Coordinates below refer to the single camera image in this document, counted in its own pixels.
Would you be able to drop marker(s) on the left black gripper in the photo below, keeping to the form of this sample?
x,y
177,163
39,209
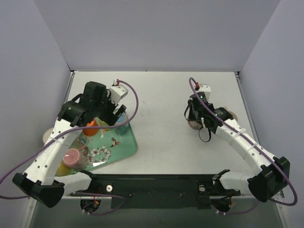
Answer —
x,y
113,110

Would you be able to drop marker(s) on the pale green mug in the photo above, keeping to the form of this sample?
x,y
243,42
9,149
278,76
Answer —
x,y
102,123

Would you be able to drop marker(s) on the green floral tray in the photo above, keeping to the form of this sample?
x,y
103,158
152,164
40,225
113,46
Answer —
x,y
106,147

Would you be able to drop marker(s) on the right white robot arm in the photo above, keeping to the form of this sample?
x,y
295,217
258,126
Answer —
x,y
268,173

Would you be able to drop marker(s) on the yellow mug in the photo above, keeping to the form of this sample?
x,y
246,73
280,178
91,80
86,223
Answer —
x,y
62,170

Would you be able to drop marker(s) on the blue floral mug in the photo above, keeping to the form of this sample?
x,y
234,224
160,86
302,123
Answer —
x,y
124,127

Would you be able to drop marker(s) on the black gold-rimmed mug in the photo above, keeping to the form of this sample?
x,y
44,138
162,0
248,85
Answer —
x,y
195,124

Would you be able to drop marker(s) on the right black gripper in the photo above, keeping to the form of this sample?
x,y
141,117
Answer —
x,y
194,110

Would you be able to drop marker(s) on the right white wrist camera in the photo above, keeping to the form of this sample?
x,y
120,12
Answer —
x,y
203,90

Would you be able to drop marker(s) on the pink mug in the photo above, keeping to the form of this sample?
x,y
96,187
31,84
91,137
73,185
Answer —
x,y
76,159

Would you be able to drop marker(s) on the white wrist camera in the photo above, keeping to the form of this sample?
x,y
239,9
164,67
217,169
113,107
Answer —
x,y
203,90
118,92

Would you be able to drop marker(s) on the beige bird mug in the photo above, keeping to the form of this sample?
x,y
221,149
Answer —
x,y
232,113

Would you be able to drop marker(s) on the aluminium rail frame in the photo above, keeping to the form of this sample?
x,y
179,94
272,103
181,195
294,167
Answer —
x,y
269,173

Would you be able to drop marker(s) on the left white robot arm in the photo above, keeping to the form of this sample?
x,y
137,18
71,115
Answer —
x,y
38,180

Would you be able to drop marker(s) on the orange mug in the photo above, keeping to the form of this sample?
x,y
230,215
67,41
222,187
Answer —
x,y
91,131

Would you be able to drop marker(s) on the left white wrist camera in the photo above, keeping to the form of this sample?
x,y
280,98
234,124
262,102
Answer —
x,y
118,92

